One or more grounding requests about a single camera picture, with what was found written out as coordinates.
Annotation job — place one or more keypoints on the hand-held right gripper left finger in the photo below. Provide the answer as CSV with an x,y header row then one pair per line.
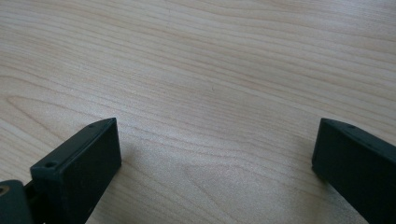
x,y
77,174

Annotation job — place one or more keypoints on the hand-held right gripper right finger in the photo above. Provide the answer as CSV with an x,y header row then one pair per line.
x,y
358,165

